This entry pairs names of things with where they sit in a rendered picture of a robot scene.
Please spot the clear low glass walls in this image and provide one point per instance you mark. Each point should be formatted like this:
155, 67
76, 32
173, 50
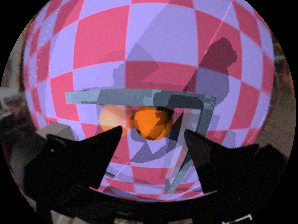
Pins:
189, 121

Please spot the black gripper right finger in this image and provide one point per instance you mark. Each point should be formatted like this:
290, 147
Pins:
212, 161

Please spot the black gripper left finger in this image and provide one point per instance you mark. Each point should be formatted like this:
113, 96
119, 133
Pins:
91, 156

